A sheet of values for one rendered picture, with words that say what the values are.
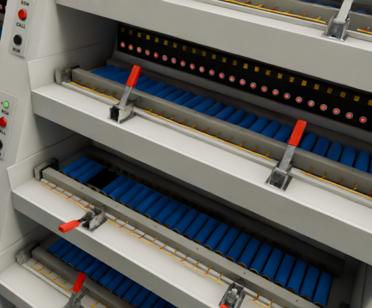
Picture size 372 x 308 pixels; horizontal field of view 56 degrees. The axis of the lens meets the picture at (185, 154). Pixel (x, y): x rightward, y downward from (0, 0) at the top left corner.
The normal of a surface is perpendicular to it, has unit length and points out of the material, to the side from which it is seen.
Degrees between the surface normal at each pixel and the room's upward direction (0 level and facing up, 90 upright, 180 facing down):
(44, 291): 21
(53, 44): 90
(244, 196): 111
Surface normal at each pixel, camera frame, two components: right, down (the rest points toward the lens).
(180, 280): 0.13, -0.83
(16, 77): -0.41, 0.09
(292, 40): -0.49, 0.42
